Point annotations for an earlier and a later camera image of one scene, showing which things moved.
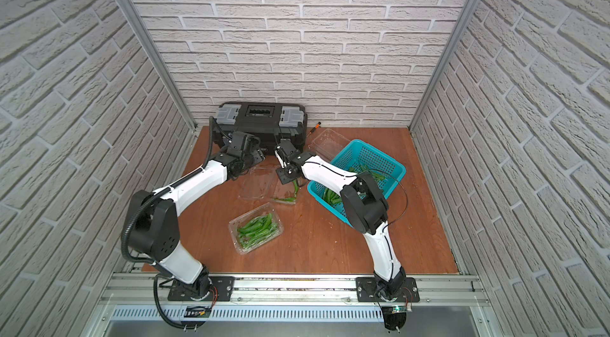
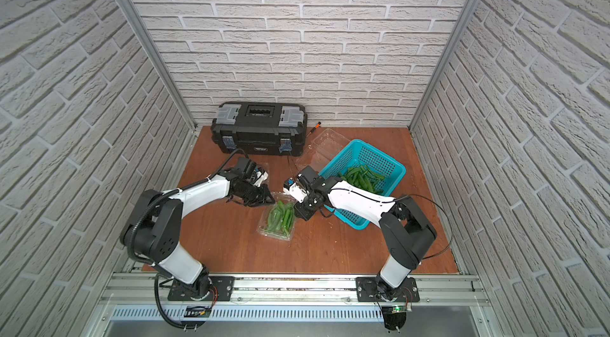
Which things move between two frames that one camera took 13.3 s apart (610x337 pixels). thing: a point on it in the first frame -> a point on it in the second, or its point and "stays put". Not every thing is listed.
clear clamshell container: x=327 y=144 stays put
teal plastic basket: x=357 y=158 stays put
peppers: x=256 y=230 -> x=281 y=218
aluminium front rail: x=436 y=290 stays put
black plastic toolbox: x=268 y=122 stays put
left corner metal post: x=133 y=9 stays put
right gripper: x=284 y=179 -> x=304 y=212
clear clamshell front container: x=255 y=228 -> x=278 y=220
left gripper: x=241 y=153 -> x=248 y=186
